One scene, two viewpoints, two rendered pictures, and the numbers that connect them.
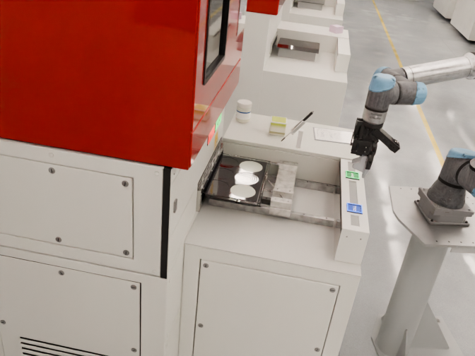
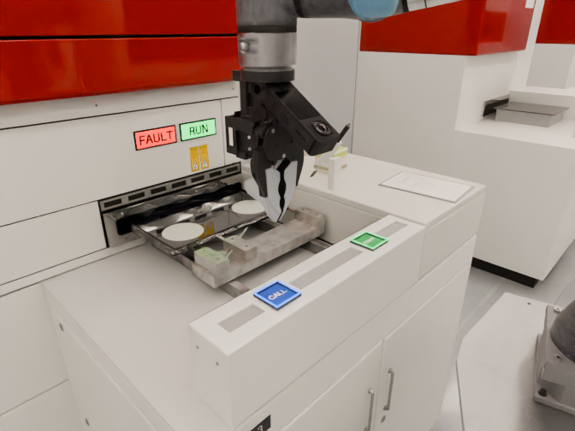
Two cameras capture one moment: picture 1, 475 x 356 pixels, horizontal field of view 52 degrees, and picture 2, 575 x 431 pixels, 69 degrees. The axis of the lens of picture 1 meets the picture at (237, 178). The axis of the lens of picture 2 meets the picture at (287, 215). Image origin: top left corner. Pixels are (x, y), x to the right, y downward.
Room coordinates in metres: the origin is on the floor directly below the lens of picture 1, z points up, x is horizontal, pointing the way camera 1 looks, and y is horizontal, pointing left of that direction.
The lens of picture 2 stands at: (1.09, -0.79, 1.36)
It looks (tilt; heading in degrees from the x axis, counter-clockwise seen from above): 24 degrees down; 37
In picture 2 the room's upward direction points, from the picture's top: straight up
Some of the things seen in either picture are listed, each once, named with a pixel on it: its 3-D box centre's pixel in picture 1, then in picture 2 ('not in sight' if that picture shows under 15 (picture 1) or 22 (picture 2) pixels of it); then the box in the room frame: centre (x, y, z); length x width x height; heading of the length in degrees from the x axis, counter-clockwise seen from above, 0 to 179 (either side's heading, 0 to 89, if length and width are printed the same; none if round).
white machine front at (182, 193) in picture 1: (198, 167); (110, 177); (1.61, 0.15, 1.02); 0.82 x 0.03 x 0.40; 173
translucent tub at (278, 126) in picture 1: (278, 126); (330, 159); (2.14, -0.16, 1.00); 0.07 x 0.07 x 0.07; 87
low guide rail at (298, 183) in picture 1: (277, 179); (291, 235); (1.92, -0.18, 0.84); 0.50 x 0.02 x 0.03; 83
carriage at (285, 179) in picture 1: (283, 189); (264, 247); (1.78, -0.20, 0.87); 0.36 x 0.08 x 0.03; 173
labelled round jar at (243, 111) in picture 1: (243, 111); not in sight; (2.24, 0.01, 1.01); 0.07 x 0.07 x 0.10
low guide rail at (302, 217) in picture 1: (270, 211); (210, 274); (1.65, -0.15, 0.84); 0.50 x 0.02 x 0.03; 83
